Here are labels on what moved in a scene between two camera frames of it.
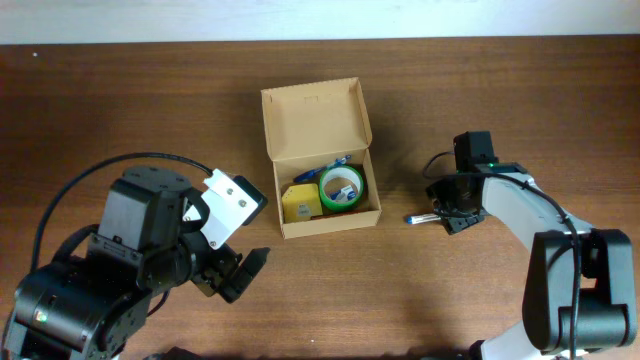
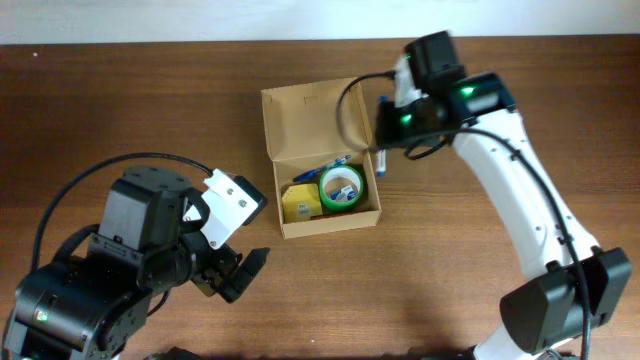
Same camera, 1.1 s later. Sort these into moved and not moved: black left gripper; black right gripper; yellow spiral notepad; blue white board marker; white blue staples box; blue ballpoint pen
Moved: black right gripper; blue white board marker
Not moved: white blue staples box; yellow spiral notepad; blue ballpoint pen; black left gripper
